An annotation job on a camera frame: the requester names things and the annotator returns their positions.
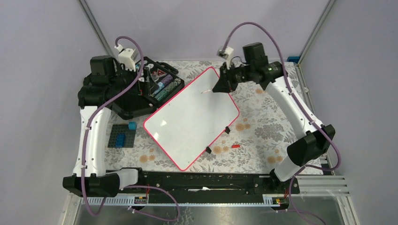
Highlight black poker chip case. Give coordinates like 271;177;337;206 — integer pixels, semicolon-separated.
109;57;185;120

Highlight black building block plate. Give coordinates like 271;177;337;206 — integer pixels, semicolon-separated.
107;124;136;148

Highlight white cable duct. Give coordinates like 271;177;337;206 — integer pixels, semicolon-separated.
87;195;149;206

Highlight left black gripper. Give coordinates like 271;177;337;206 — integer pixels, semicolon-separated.
109;62;159;96

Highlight purple cable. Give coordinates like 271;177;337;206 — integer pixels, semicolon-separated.
223;22;342;172
81;36;144;217

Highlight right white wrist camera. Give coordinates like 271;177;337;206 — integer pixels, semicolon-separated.
217;46;234;69

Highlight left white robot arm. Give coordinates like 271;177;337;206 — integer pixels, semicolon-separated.
62;55;150;197

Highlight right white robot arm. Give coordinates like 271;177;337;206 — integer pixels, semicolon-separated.
212;42;335;193

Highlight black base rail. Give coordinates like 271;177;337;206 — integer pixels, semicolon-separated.
122;171;300;204

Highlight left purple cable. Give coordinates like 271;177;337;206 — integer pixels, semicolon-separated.
81;36;144;217

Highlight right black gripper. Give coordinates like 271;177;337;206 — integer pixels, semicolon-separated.
213;61;254;94

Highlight blue corner bracket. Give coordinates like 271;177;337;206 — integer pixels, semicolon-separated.
287;56;300;64

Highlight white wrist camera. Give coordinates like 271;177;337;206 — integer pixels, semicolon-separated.
115;45;138;72
217;46;234;69

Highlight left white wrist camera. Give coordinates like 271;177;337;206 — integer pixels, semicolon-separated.
115;45;138;72

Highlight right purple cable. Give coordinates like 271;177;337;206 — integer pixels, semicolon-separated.
223;22;342;172

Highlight light blue building block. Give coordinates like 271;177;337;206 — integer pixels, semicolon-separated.
128;121;137;130

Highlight pink-framed whiteboard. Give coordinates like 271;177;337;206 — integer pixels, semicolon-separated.
143;67;240;171

